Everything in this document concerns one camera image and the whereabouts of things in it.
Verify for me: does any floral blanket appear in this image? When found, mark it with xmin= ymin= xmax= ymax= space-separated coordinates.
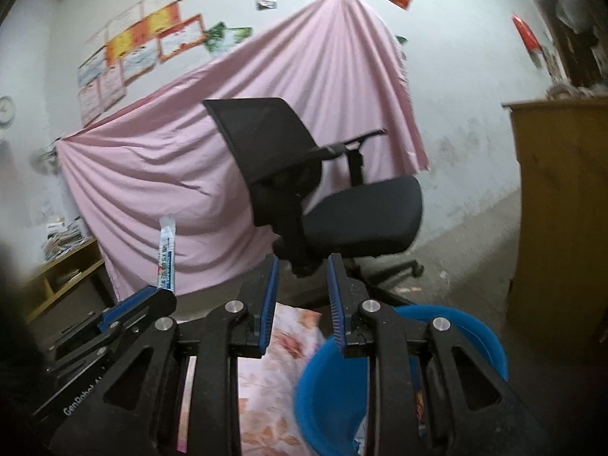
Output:
xmin=178 ymin=301 xmax=328 ymax=456

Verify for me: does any wooden cabinet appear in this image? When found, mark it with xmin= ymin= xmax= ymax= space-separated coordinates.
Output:
xmin=502 ymin=97 xmax=608 ymax=343

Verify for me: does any crumpled beige cloth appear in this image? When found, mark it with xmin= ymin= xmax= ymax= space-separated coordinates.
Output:
xmin=546 ymin=81 xmax=608 ymax=101

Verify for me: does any plastic bag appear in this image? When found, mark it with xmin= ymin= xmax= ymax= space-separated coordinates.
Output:
xmin=556 ymin=0 xmax=595 ymax=34

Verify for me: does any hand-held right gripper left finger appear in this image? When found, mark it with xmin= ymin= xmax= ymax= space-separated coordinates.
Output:
xmin=47 ymin=254 xmax=281 ymax=456

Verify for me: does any wooden shelf desk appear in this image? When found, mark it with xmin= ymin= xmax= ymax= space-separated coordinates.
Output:
xmin=21 ymin=237 xmax=116 ymax=325

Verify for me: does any black office chair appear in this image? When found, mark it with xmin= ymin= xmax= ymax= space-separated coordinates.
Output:
xmin=203 ymin=97 xmax=424 ymax=305

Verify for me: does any white stick packet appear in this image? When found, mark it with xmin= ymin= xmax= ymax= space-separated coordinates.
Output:
xmin=156 ymin=215 xmax=178 ymax=295

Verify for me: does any blue plastic bucket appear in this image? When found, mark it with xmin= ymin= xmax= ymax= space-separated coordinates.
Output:
xmin=294 ymin=305 xmax=509 ymax=456

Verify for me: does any red hanging ornament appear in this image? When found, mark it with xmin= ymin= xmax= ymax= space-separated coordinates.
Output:
xmin=512 ymin=13 xmax=545 ymax=70

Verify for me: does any group of wall certificates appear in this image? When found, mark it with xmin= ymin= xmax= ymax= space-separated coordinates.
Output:
xmin=76 ymin=0 xmax=233 ymax=127

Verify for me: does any stack of books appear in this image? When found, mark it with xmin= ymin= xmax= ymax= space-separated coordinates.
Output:
xmin=40 ymin=218 xmax=94 ymax=262

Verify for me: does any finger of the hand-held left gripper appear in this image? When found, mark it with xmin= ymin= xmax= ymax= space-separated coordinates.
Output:
xmin=97 ymin=287 xmax=178 ymax=334
xmin=47 ymin=312 xmax=122 ymax=364

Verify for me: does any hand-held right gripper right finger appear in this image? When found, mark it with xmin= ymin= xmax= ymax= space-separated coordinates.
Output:
xmin=327 ymin=253 xmax=552 ymax=456

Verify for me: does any pink hanging sheet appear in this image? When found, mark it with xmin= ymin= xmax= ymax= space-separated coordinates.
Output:
xmin=57 ymin=0 xmax=429 ymax=302

